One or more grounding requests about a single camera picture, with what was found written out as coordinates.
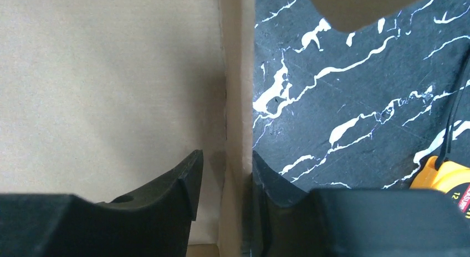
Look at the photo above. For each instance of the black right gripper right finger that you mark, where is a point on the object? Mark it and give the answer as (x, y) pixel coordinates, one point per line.
(288, 221)

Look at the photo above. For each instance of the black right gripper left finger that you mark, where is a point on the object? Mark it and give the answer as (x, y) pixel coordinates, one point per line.
(152, 220)

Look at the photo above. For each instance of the brown cardboard box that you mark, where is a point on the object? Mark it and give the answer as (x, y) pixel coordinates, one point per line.
(99, 97)

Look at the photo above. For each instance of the yellow tape measure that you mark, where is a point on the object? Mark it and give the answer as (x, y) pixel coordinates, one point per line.
(450, 178)

